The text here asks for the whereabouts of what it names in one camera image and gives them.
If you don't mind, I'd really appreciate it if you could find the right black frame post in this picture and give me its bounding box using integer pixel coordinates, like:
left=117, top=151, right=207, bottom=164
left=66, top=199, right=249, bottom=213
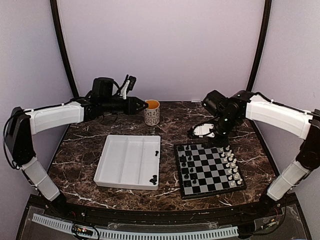
left=246, top=0, right=273, bottom=92

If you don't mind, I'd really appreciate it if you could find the white slotted cable duct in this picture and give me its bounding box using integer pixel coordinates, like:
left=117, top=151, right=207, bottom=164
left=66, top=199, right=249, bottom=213
left=31, top=213, right=239, bottom=240

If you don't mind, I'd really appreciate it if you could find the left black frame post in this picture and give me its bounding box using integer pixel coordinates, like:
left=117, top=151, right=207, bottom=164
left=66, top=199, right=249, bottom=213
left=49, top=0, right=80, bottom=98

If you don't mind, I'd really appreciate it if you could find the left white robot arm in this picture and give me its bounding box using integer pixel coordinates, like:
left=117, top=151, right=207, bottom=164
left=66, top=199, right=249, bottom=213
left=2, top=75, right=149, bottom=218

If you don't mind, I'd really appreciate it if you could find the yellow patterned mug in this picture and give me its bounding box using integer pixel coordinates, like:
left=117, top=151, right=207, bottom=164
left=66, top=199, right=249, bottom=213
left=143, top=99, right=160, bottom=126

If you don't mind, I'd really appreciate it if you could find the white plastic tray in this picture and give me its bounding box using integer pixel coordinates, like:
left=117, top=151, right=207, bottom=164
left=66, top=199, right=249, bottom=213
left=93, top=134, right=161, bottom=191

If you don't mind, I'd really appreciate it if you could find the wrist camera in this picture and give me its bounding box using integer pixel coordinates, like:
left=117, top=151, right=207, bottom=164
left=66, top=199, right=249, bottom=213
left=187, top=123, right=215, bottom=139
left=119, top=74, right=137, bottom=100

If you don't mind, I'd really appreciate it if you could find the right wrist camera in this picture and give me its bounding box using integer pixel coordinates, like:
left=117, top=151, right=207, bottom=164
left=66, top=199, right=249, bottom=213
left=187, top=123, right=215, bottom=139

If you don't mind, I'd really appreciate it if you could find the white chess piece row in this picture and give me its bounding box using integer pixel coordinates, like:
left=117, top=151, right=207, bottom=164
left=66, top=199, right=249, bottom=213
left=215, top=145, right=245, bottom=189

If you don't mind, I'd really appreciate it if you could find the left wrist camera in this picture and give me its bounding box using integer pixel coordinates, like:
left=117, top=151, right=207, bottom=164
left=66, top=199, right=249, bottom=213
left=119, top=74, right=137, bottom=100

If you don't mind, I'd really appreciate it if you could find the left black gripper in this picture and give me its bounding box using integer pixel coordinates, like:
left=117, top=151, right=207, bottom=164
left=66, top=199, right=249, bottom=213
left=101, top=96, right=149, bottom=116

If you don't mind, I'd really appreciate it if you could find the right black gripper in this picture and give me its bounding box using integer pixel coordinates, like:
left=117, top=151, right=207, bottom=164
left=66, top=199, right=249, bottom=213
left=207, top=113, right=240, bottom=148

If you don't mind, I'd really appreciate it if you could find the black front rail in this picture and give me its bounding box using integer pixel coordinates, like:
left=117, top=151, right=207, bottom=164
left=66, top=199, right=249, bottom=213
left=27, top=194, right=285, bottom=226

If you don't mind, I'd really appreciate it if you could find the black frame post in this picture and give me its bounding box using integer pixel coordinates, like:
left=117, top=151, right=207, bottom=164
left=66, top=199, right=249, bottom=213
left=49, top=0, right=80, bottom=98
left=246, top=0, right=273, bottom=92

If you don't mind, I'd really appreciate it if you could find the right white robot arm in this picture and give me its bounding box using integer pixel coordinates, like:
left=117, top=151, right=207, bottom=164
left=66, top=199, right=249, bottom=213
left=202, top=90, right=320, bottom=217

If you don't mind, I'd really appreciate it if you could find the black chess pieces pile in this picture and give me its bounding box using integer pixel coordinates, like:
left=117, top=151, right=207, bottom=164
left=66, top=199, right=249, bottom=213
left=149, top=150, right=160, bottom=186

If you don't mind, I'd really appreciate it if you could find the black white chess board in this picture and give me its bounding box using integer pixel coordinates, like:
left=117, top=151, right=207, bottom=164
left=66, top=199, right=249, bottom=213
left=173, top=143, right=247, bottom=200

